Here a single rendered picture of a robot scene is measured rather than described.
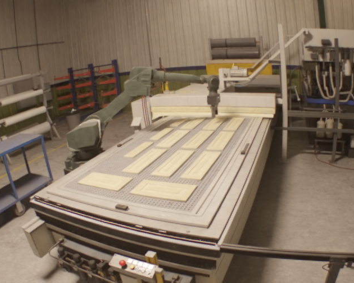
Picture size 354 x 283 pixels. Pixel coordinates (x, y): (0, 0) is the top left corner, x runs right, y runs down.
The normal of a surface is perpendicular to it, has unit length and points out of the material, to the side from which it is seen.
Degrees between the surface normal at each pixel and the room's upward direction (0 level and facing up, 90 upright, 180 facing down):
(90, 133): 90
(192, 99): 90
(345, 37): 90
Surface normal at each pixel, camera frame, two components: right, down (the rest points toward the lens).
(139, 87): 0.17, 0.29
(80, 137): -0.11, 0.31
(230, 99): -0.40, 0.32
